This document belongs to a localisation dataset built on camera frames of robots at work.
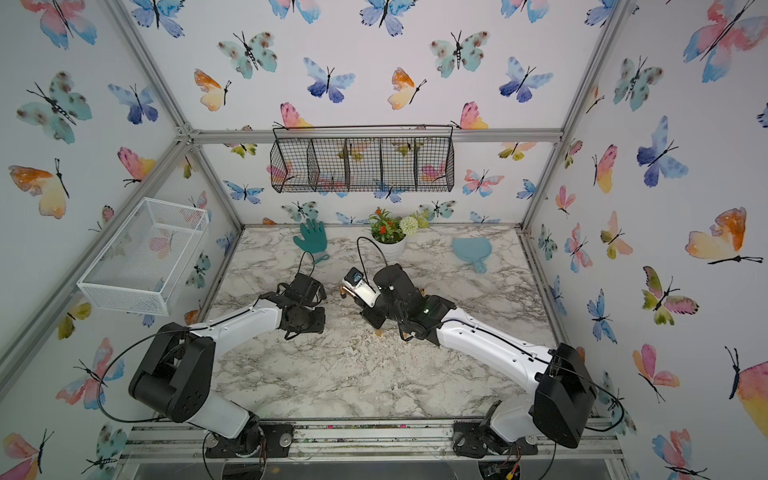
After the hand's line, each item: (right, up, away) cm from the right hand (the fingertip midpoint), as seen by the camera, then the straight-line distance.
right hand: (362, 294), depth 75 cm
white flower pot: (+8, +11, +29) cm, 32 cm away
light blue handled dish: (+38, +11, +39) cm, 55 cm away
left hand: (-13, -10, +16) cm, 24 cm away
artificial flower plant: (+6, +18, +22) cm, 29 cm away
